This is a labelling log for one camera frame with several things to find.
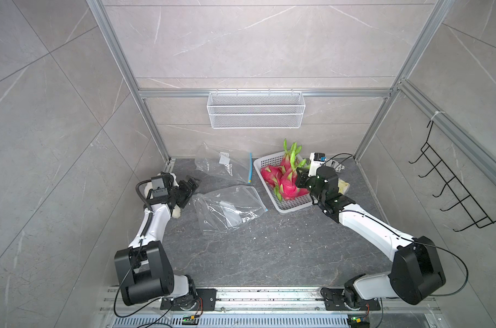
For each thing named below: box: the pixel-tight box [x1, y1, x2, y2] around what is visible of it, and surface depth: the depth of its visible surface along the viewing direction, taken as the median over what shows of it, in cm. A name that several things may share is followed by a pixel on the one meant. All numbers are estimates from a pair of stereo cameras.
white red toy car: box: [325, 159, 346, 173], surface depth 114 cm
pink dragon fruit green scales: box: [282, 138, 307, 171], surface depth 84 cm
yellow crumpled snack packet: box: [337, 177, 351, 196], surface depth 106 cm
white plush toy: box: [172, 205, 182, 219], surface depth 97 cm
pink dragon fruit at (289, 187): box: [278, 166, 310, 201], surface depth 85 cm
